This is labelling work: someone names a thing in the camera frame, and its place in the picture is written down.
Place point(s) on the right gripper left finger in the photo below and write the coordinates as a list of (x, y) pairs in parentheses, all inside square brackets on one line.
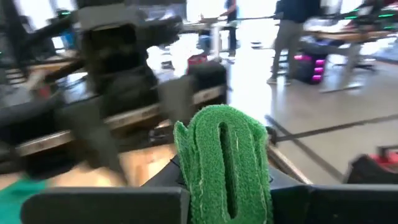
[(109, 205)]

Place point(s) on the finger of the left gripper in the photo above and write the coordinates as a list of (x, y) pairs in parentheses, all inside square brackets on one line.
[(90, 133), (175, 99)]

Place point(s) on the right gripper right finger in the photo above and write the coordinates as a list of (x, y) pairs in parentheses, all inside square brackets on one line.
[(342, 205)]

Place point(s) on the light green elastic bandage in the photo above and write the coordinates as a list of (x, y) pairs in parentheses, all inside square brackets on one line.
[(205, 155)]

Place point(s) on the dark green bandage piece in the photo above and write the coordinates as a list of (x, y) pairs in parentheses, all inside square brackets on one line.
[(18, 202)]

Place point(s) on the red and black box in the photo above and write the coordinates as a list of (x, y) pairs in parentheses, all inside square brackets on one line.
[(367, 171)]

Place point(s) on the person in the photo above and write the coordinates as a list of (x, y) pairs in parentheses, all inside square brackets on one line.
[(231, 31), (286, 37)]

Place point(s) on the black computer with red lights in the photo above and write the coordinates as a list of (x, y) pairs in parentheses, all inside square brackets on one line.
[(311, 68)]

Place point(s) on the background desk with equipment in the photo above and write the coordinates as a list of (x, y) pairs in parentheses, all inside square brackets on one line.
[(342, 35)]

